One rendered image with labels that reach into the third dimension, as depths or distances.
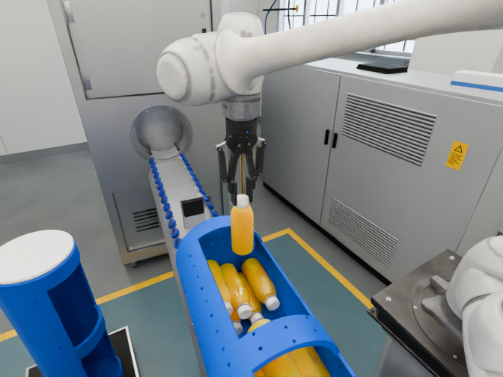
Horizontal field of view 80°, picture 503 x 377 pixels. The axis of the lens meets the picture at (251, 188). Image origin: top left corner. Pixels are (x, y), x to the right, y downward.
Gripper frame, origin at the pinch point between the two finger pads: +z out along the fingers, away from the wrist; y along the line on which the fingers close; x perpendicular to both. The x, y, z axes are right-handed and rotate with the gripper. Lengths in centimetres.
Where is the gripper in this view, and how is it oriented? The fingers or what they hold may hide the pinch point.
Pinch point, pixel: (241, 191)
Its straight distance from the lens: 80.7
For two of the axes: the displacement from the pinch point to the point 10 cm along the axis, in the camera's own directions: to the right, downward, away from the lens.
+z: -0.1, 8.7, 4.9
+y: -9.2, 1.8, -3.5
